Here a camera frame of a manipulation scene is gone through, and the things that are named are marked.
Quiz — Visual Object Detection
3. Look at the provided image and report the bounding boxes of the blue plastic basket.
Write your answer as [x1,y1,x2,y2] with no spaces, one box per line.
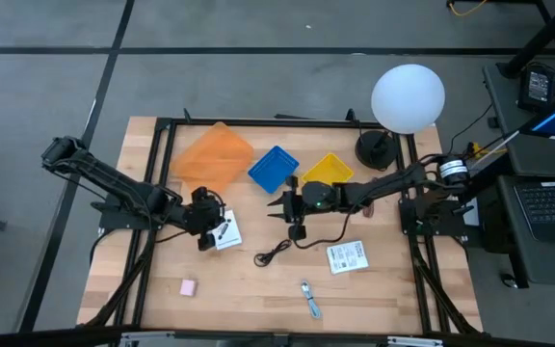
[247,145,301,195]

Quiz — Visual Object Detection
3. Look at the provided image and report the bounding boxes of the black metal table frame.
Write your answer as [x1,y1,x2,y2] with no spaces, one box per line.
[77,108,486,338]

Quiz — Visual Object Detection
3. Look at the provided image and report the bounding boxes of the black lamp power cord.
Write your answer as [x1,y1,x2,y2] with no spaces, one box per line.
[443,101,495,158]

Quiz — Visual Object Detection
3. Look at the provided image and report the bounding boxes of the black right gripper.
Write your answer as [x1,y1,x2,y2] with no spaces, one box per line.
[266,174,307,242]

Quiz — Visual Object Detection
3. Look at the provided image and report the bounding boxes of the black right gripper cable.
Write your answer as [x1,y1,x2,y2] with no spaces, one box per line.
[294,206,356,251]

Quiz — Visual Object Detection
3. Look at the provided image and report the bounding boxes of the yellow plastic basket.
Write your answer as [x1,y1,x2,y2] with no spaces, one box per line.
[301,152,356,187]

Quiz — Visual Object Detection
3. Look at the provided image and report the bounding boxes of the thin white rod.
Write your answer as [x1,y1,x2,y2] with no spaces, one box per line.
[469,129,520,168]

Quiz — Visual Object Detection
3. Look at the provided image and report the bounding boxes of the light blue braided cable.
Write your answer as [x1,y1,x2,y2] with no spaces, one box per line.
[300,280,323,320]

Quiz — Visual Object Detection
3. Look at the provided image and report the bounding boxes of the yellow floor cable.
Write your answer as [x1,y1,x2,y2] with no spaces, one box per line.
[447,0,489,18]

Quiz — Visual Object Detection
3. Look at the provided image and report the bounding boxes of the white printed packet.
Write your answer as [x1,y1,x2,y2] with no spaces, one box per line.
[326,239,370,276]

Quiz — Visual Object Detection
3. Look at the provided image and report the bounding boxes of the dark grey side desk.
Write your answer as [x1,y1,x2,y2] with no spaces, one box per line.
[482,62,555,290]

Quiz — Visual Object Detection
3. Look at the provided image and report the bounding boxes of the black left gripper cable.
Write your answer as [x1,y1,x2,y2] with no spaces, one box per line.
[154,229,188,245]

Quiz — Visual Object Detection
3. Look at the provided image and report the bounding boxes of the dark grey laptop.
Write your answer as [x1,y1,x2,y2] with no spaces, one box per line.
[513,181,555,247]

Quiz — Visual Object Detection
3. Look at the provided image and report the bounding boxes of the black aluminium crossbar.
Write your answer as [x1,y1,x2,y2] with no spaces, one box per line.
[0,325,555,347]

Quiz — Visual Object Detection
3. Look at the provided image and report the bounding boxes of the black power adapter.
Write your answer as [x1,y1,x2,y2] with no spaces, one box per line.
[517,65,555,113]

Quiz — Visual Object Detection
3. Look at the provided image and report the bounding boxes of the black stand leg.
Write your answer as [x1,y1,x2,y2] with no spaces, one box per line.
[496,0,555,81]

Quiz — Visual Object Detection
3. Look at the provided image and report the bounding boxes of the white instruction booklet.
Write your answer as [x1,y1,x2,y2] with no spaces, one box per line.
[208,208,244,252]

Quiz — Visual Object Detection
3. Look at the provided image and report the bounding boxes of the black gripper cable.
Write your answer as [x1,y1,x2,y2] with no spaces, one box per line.
[154,229,188,245]
[294,206,356,251]

